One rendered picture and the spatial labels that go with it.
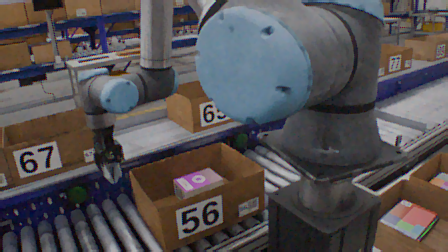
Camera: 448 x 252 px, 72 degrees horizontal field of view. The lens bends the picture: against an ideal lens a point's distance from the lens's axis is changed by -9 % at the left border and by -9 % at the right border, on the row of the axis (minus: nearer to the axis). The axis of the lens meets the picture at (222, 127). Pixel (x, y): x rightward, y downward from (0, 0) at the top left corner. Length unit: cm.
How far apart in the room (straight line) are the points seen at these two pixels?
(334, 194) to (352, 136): 14
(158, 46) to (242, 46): 53
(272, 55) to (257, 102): 6
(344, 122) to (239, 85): 23
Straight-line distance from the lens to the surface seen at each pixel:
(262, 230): 116
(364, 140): 60
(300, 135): 60
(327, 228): 65
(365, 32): 56
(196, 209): 107
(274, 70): 38
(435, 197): 129
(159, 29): 90
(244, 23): 39
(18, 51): 558
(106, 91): 87
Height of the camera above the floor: 148
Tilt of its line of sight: 22 degrees down
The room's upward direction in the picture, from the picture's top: 4 degrees counter-clockwise
